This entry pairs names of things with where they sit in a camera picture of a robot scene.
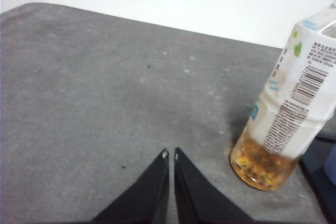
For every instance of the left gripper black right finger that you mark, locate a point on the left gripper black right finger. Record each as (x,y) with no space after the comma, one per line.
(199,197)

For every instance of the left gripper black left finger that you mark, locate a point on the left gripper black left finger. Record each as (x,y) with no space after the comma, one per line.
(147,195)

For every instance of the light tea bottle white label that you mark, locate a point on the light tea bottle white label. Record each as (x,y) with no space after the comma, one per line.
(288,103)

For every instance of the dark navy rectangular tray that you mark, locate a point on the dark navy rectangular tray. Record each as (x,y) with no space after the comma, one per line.
(315,179)

